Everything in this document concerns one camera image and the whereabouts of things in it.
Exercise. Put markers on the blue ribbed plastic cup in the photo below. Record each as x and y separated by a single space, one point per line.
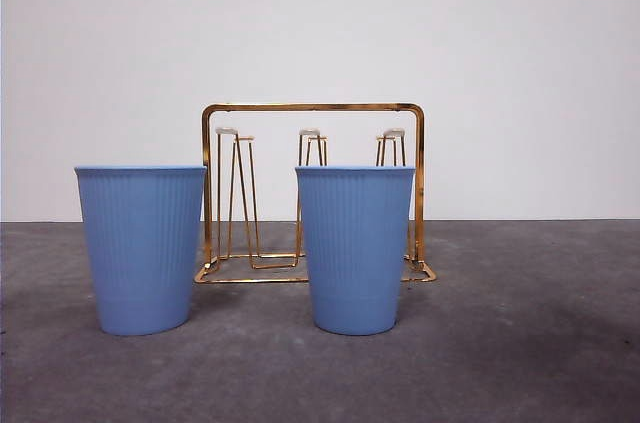
140 253
355 253

